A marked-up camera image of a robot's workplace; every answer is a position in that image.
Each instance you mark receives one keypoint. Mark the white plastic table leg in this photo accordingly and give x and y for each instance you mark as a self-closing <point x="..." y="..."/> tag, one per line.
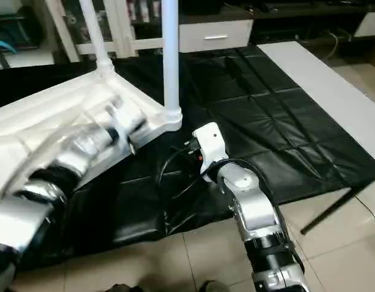
<point x="170" y="61"/>
<point x="95" y="30"/>

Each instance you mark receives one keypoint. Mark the white plastic table top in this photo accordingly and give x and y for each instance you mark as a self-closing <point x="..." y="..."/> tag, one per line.
<point x="41" y="115"/>

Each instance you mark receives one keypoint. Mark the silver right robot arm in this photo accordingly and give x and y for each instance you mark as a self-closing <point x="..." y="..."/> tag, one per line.
<point x="254" y="213"/>

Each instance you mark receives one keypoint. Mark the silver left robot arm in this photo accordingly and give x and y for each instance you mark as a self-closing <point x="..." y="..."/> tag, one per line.
<point x="59" y="170"/>

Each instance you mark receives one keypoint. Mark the black work mat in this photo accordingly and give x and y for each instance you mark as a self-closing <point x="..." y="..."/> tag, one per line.
<point x="248" y="121"/>

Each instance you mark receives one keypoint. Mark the white drawer unit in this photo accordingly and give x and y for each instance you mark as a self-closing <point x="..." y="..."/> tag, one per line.
<point x="215" y="36"/>

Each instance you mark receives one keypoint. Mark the white glass door cabinet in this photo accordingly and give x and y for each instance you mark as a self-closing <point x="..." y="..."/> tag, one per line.
<point x="114" y="27"/>

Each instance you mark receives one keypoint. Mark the black metal bench leg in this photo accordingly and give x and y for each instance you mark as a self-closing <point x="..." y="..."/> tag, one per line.
<point x="330" y="213"/>

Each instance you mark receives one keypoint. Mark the white flat board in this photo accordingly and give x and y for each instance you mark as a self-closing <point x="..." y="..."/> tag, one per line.
<point x="333" y="91"/>

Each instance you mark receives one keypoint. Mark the teal plastic object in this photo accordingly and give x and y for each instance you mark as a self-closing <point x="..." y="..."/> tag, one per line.
<point x="8" y="45"/>

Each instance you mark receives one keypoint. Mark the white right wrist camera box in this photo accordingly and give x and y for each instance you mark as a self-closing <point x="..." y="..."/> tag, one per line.
<point x="209" y="146"/>

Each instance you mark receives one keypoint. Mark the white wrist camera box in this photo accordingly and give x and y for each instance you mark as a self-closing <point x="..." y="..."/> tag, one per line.
<point x="123" y="118"/>
<point x="209" y="146"/>

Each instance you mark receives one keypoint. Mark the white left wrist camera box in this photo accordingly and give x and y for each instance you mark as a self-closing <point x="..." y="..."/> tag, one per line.
<point x="123" y="118"/>

